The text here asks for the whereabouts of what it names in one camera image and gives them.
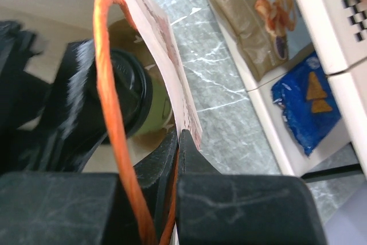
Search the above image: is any cream black three-tier shelf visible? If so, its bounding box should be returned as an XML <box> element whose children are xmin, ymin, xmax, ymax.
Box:
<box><xmin>208</xmin><ymin>0</ymin><xmax>366</xmax><ymax>178</ymax></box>

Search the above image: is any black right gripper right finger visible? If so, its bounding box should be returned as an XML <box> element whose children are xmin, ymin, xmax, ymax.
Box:
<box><xmin>176</xmin><ymin>130</ymin><xmax>327</xmax><ymax>244</ymax></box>

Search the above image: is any green paper coffee cup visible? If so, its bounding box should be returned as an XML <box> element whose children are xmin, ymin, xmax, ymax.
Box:
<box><xmin>135</xmin><ymin>77</ymin><xmax>173</xmax><ymax>135</ymax></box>

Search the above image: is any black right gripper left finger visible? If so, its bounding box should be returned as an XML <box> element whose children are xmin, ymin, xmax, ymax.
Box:
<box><xmin>1</xmin><ymin>130</ymin><xmax>178</xmax><ymax>244</ymax></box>

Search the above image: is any white Cream Bear paper bag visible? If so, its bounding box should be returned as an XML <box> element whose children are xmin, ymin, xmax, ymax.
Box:
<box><xmin>1</xmin><ymin>0</ymin><xmax>202</xmax><ymax>244</ymax></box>

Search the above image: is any brown chips bag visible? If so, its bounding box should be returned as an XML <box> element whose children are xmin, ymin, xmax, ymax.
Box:
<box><xmin>209</xmin><ymin>0</ymin><xmax>311</xmax><ymax>81</ymax></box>

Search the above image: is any blue chips bag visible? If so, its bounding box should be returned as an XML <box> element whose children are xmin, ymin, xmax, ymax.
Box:
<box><xmin>271</xmin><ymin>52</ymin><xmax>341</xmax><ymax>156</ymax></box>

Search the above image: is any brown cardboard cup carrier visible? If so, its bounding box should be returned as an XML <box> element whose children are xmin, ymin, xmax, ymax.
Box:
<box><xmin>108</xmin><ymin>19</ymin><xmax>175</xmax><ymax>152</ymax></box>

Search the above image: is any black plastic cup lid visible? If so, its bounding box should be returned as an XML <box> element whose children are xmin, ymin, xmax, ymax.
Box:
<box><xmin>84</xmin><ymin>48</ymin><xmax>153</xmax><ymax>138</ymax></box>

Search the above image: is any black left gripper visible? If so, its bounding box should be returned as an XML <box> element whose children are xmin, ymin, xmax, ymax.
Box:
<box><xmin>1</xmin><ymin>20</ymin><xmax>107</xmax><ymax>173</ymax></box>

